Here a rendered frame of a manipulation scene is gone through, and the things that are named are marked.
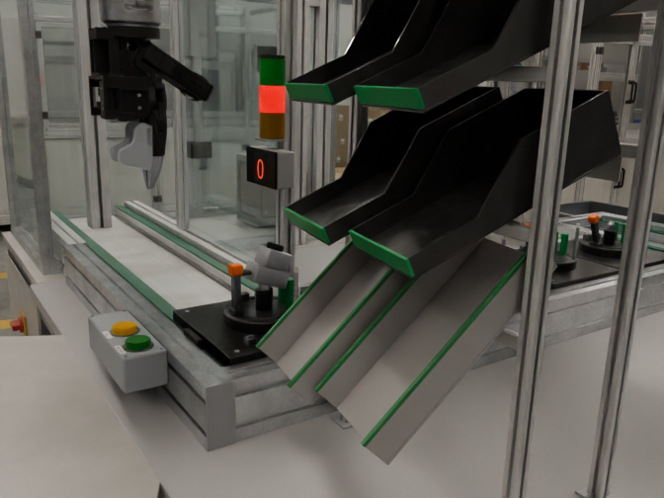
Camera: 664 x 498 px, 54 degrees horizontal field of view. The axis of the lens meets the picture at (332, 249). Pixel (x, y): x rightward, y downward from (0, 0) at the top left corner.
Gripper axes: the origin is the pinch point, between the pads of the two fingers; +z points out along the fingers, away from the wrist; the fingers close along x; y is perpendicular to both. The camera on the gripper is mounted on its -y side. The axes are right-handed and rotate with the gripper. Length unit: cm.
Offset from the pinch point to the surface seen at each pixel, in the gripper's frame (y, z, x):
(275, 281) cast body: -20.9, 18.9, -2.9
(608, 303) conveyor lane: -96, 32, 12
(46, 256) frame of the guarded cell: 0, 32, -87
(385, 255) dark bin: -11.1, 3.2, 38.3
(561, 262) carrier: -93, 24, 1
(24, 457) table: 20.0, 37.4, 0.2
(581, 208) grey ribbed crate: -239, 42, -97
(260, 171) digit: -29.1, 3.6, -24.0
